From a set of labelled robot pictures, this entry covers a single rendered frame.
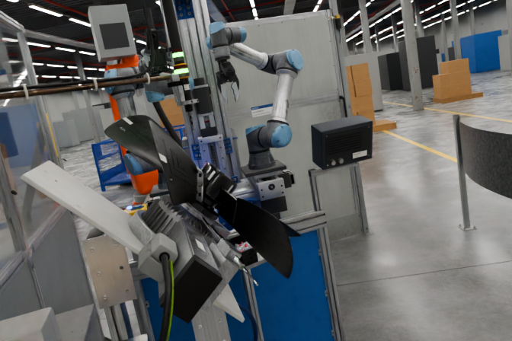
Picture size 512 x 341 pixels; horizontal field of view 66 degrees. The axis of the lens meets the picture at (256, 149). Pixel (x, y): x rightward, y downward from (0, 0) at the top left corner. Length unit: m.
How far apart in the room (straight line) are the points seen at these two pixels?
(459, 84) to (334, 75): 10.40
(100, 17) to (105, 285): 4.42
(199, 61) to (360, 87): 7.42
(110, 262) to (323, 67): 2.62
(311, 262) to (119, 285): 1.00
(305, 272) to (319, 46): 2.05
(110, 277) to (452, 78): 12.88
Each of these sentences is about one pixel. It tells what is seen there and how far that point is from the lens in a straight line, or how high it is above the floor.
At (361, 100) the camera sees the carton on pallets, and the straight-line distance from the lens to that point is 9.48.
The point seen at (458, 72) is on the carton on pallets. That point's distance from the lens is 13.63.
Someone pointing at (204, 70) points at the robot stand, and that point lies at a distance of 2.25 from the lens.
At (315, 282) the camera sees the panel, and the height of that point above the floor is 0.52.
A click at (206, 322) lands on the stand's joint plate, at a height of 0.82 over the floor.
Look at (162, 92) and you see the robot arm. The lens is 1.72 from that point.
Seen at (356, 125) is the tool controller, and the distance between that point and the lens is 1.81.
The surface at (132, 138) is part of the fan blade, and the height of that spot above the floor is 1.38.
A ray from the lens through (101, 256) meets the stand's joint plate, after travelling 1.17.
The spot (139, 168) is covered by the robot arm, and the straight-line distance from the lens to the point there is 2.01.
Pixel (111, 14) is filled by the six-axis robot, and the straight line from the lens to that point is 5.36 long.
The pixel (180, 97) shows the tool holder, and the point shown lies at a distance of 1.25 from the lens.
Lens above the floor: 1.46
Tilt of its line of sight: 9 degrees down
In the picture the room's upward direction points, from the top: 10 degrees counter-clockwise
